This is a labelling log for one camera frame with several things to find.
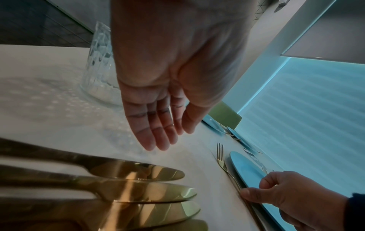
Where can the person's left hand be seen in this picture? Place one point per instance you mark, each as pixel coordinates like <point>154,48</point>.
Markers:
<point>176,45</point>

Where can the person's right hand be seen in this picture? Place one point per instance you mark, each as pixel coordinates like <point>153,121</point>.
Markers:
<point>302,198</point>

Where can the pale window blind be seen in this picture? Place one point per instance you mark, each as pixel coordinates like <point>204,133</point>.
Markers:
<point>313,112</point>

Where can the green upholstered bench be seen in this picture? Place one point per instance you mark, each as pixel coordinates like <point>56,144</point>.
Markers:
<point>228,115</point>

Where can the grey ceiling fixture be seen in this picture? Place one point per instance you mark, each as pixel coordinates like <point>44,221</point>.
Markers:
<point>282,4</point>

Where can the white table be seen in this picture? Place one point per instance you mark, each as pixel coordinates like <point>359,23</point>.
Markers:
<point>42,67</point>

